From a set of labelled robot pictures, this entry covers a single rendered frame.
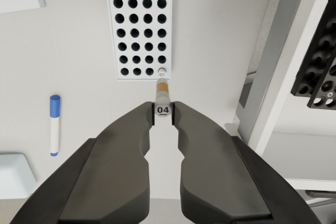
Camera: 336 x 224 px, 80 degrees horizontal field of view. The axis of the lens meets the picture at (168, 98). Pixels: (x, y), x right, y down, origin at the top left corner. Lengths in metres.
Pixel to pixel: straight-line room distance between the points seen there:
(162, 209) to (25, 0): 1.83
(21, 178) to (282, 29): 0.52
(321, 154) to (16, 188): 0.55
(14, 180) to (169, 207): 1.57
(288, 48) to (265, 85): 0.05
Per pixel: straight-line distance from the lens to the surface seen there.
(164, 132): 0.41
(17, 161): 0.52
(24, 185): 0.54
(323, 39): 0.28
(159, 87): 0.16
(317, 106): 0.28
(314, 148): 0.37
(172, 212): 2.03
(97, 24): 0.34
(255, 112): 0.29
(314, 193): 0.36
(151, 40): 0.30
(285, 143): 0.35
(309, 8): 0.24
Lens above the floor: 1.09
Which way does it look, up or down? 62 degrees down
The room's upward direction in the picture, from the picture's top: 176 degrees clockwise
